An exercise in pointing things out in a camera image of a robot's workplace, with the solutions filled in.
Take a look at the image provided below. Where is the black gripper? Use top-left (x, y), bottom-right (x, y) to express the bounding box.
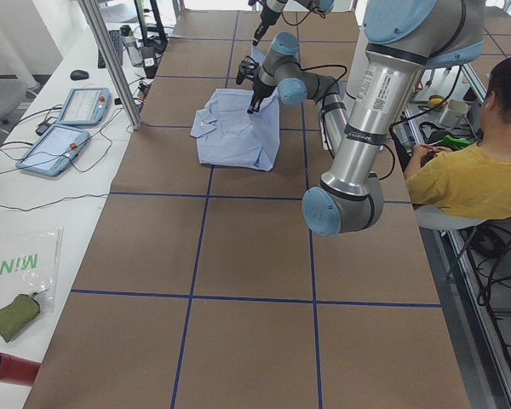
top-left (247, 78), bottom-right (274, 114)
top-left (252, 11), bottom-right (277, 46)

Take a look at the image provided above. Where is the light blue striped shirt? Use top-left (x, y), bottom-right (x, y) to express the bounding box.
top-left (189, 44), bottom-right (282, 172)

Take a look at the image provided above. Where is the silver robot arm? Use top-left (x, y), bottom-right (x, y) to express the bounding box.
top-left (248, 0), bottom-right (335, 46)
top-left (237, 1), bottom-right (485, 236)

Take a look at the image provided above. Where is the black keyboard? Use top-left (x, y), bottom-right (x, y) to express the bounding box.
top-left (96, 29), bottom-right (123, 69)

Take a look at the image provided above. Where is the upper blue teach pendant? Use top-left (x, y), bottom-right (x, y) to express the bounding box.
top-left (56, 88), bottom-right (111, 127)

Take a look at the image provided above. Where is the blue teach pendant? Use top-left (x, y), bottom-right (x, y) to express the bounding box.
top-left (15, 124), bottom-right (89, 176)
top-left (56, 88), bottom-right (111, 127)

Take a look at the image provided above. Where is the black computer mouse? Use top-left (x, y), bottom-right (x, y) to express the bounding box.
top-left (70, 69), bottom-right (89, 81)

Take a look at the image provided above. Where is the brown paper table mat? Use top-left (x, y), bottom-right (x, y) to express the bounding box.
top-left (26, 11), bottom-right (469, 408)

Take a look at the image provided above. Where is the lower blue teach pendant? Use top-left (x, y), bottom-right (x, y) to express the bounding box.
top-left (15, 124), bottom-right (89, 176)

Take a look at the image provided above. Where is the person in yellow shirt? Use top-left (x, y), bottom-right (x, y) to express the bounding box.
top-left (404, 57), bottom-right (511, 220)

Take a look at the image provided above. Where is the grey office chair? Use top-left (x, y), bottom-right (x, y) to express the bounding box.
top-left (0, 79), bottom-right (26, 122)

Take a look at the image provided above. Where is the clear bag with MiNi print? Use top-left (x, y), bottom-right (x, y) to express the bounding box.
top-left (0, 228), bottom-right (63, 313)

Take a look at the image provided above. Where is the green fabric pouch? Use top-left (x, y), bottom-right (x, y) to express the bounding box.
top-left (0, 292), bottom-right (41, 343)

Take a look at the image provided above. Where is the red cylinder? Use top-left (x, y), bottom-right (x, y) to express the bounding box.
top-left (0, 352), bottom-right (40, 386)

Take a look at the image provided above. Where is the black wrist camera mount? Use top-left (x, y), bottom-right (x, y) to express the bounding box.
top-left (235, 55), bottom-right (260, 85)

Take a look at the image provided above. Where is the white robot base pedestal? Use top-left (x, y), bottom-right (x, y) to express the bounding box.
top-left (344, 26), bottom-right (369, 101)

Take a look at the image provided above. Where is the aluminium frame post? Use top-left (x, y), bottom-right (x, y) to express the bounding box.
top-left (78, 0), bottom-right (142, 130)

